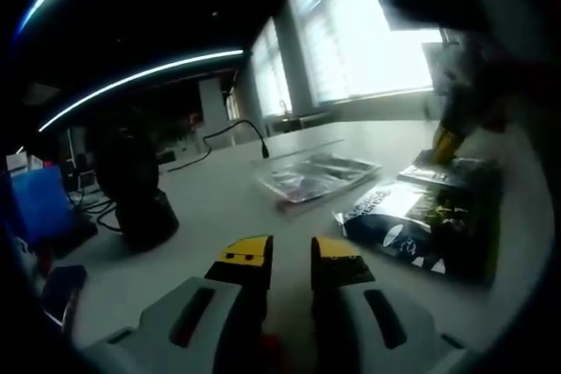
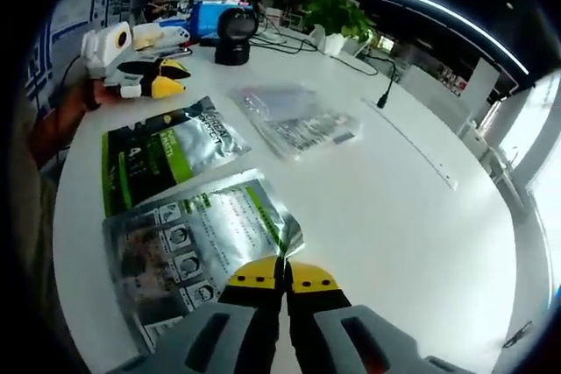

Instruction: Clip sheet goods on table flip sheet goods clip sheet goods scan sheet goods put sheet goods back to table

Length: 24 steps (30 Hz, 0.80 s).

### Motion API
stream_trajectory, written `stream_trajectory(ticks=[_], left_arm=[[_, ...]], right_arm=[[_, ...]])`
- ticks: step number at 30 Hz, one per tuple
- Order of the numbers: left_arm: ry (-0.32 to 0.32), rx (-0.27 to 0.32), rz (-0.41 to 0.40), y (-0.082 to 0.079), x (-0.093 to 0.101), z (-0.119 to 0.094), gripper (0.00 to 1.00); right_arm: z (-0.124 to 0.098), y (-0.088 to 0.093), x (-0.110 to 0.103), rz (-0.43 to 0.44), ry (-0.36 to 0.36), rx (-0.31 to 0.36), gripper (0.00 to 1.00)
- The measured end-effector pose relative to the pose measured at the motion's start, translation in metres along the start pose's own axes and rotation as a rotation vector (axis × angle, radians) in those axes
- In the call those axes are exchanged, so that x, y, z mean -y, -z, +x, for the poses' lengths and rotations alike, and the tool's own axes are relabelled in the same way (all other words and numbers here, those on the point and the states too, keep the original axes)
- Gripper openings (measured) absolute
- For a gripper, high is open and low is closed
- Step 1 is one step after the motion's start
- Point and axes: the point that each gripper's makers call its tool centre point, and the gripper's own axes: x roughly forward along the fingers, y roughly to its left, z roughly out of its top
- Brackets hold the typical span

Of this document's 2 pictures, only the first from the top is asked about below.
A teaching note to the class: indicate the clear dark-printed sheet goods packet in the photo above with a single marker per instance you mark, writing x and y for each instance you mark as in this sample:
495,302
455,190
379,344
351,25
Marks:
315,172

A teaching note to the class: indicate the white box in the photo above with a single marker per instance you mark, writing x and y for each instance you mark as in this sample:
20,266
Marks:
438,63

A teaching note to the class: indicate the green black sheet goods packet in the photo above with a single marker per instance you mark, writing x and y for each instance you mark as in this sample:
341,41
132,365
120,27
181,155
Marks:
416,225

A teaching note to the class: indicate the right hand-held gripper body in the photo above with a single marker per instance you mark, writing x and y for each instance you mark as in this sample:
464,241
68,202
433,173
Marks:
499,85

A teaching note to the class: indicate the narrow window with blinds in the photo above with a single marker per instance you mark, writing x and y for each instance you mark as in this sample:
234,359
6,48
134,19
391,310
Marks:
269,80

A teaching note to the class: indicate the black barcode scanner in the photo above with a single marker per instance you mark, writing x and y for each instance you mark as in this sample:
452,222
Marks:
136,199

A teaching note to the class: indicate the black smartphone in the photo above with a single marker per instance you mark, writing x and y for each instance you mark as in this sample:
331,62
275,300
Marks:
66,291

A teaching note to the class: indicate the blue box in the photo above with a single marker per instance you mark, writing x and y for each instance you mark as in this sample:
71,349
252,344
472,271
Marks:
41,203

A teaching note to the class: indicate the white table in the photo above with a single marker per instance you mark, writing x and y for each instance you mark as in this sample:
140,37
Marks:
219,212

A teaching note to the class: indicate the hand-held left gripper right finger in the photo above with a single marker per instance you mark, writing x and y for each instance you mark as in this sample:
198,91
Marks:
337,304

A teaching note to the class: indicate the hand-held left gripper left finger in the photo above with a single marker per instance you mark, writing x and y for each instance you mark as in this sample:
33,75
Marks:
241,304

